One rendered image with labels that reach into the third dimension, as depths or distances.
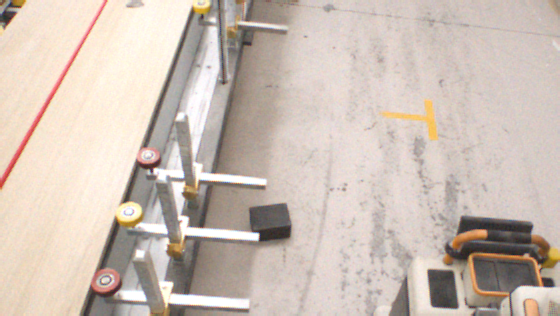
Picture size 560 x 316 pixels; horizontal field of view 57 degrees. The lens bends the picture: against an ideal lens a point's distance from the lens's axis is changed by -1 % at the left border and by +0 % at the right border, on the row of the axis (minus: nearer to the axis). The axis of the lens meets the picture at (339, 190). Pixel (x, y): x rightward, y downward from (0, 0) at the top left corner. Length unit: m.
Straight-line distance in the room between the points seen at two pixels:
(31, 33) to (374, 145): 1.92
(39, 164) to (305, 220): 1.40
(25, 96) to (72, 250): 0.76
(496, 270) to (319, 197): 1.44
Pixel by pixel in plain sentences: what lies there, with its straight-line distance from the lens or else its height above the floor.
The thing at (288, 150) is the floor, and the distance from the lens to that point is 3.17.
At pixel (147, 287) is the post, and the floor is 0.99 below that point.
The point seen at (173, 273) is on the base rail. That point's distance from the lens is 1.87.
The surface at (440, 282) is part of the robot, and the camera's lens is 1.80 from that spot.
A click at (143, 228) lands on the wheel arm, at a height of 0.82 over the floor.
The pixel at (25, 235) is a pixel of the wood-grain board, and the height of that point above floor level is 0.90.
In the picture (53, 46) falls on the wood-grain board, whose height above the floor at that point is 0.90.
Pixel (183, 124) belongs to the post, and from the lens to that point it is 1.70.
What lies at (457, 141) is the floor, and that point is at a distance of 3.49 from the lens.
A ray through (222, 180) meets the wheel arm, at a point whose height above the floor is 0.82.
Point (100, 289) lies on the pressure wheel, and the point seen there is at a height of 0.91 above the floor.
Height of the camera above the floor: 2.29
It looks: 50 degrees down
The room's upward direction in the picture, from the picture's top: 11 degrees clockwise
